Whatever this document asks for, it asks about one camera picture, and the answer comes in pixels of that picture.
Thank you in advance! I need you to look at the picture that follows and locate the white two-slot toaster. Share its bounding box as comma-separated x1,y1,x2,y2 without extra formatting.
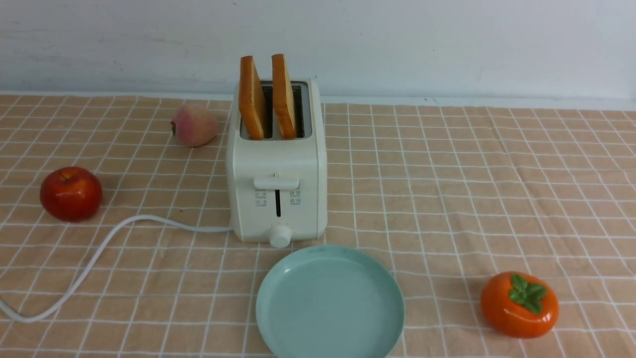
226,79,327,248

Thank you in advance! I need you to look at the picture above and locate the white toaster power cord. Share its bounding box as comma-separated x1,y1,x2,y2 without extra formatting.
0,215,233,323

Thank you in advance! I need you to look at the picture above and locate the toast slice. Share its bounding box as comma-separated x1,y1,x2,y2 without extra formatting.
272,54,297,140
238,55,268,140

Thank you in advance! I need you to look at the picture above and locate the red apple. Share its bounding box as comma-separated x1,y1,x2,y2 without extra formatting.
39,166,102,223

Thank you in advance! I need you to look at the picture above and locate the light green plate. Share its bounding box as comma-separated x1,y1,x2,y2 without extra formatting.
256,245,405,358

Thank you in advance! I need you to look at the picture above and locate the orange persimmon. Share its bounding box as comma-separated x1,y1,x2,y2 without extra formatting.
480,271,559,339

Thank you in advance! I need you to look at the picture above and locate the pink peach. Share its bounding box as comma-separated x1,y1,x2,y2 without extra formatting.
171,104,220,148

